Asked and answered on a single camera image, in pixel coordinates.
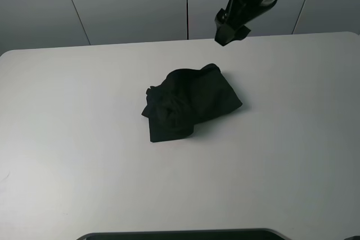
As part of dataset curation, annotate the black printed t-shirt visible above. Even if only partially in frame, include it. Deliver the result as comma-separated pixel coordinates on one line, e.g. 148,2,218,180
142,64,242,143

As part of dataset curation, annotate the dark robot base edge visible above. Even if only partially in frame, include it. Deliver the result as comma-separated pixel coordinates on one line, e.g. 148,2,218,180
78,228,289,240

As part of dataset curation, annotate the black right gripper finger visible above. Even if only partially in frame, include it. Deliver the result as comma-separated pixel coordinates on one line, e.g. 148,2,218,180
235,25,251,40
214,24,238,47

